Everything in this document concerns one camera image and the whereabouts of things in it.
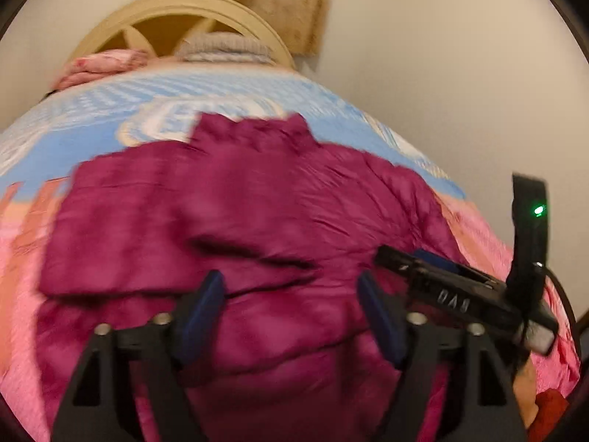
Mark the cream wooden headboard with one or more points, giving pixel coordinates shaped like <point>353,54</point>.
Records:
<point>138,7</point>

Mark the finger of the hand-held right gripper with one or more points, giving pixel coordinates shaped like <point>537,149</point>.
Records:
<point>395,264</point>
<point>437,260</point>

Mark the pink folded quilt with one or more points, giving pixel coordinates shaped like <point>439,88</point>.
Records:
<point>101,62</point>

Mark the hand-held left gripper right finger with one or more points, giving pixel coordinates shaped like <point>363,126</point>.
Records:
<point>377,306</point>

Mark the person's right forearm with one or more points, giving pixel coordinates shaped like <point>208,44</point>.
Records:
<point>552,407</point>

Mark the blue and pink printed blanket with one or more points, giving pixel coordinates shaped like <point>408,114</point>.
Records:
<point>115,101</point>

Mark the beige window curtain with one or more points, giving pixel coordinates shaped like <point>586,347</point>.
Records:
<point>276,9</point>

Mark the magenta down jacket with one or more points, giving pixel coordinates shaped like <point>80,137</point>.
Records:
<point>257,202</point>

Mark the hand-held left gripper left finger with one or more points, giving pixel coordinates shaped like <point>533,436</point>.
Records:
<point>208,301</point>

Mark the grey knitted pillow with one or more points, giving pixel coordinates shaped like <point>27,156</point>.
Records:
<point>221,46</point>

